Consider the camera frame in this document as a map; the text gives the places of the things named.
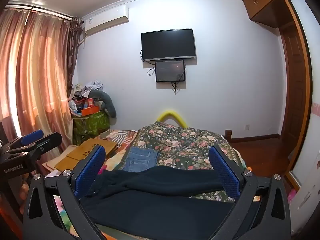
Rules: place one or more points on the wooden door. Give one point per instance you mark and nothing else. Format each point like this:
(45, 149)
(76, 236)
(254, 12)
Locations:
(296, 80)

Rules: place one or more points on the grey plush toy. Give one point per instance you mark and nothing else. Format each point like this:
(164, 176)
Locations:
(108, 103)

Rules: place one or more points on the green fabric storage box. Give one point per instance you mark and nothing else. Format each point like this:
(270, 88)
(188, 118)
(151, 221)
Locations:
(92, 125)

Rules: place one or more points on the brown patterned curtain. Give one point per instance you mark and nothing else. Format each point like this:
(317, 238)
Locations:
(73, 50)

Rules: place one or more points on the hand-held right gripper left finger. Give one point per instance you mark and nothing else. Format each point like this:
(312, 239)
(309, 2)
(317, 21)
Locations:
(90, 170)

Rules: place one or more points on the wooden bed post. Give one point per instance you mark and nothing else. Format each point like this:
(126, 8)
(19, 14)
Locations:
(228, 135)

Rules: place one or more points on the striped cloth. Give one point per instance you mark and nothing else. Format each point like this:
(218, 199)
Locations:
(122, 137)

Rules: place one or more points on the blue denim jeans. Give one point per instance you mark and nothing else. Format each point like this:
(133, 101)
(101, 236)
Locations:
(140, 158)

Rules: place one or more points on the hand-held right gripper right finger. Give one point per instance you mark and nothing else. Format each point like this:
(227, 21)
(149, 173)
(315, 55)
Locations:
(225, 172)

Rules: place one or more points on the black wall television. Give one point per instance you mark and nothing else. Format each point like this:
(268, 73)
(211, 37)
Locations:
(167, 43)

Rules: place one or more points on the pink wall sticker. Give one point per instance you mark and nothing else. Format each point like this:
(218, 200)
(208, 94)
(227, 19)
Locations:
(316, 108)

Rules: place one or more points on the small black wall monitor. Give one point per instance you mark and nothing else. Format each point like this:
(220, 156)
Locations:
(170, 70)

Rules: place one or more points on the pile of clothes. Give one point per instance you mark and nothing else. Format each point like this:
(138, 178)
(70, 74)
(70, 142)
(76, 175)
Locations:
(87, 87)

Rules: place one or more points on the wooden overhead cabinet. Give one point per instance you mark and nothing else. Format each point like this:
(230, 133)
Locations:
(265, 2)

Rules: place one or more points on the floral blanket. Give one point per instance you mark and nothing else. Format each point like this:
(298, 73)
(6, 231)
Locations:
(180, 142)

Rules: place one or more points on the yellow foam tube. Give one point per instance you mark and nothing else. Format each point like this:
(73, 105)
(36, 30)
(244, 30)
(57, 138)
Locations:
(170, 112)

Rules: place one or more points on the colourful patterned bedsheet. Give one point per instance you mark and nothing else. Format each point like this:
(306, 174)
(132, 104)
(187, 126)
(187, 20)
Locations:
(118, 158)

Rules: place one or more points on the dark navy pants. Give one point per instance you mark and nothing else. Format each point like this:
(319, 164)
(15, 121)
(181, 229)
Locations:
(155, 200)

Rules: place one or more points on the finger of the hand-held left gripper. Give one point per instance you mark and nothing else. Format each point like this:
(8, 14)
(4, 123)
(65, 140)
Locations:
(32, 135)
(50, 140)

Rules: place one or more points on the bamboo folding table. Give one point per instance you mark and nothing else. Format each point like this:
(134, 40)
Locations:
(80, 152)

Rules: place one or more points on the white air conditioner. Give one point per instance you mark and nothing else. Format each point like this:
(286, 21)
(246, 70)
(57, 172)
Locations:
(105, 20)

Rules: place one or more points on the orange box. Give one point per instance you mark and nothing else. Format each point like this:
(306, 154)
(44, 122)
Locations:
(90, 110)

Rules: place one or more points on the pink plastic toy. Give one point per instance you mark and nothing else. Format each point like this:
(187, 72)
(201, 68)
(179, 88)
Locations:
(291, 196)

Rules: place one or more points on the pink sheer curtain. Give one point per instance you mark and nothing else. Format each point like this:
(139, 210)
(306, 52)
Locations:
(32, 75)

